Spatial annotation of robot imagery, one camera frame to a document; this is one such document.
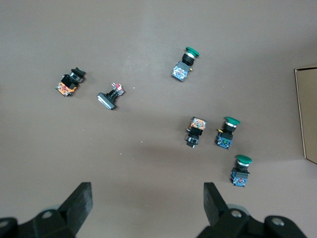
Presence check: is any brown cardboard box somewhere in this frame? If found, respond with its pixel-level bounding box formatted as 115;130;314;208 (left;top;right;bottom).
294;64;317;165

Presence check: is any black rectangular push button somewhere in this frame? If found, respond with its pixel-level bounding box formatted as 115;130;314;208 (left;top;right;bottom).
96;83;126;111

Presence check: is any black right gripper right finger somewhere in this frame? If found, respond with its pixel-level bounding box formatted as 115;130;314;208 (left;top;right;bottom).
198;182;251;238

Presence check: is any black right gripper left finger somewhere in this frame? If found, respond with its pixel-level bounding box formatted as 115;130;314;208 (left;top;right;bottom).
32;182;94;238

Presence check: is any green mushroom push button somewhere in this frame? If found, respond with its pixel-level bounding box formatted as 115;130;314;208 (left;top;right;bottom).
170;46;201;82
214;116;241;149
230;154;253;188

